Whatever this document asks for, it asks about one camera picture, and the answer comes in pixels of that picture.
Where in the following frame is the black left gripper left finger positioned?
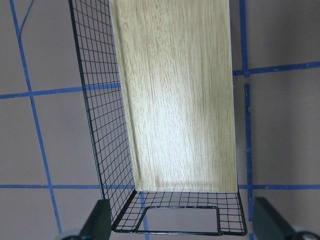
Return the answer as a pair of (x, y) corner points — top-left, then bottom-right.
(79, 199), (111, 240)

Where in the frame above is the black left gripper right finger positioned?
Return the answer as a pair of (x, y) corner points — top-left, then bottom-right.
(252, 197), (294, 240)

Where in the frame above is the light wooden shelf board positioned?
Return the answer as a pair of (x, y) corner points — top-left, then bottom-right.
(109, 0), (238, 193)

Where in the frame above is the black wire basket shelf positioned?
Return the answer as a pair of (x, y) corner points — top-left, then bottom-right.
(69, 0), (248, 236)

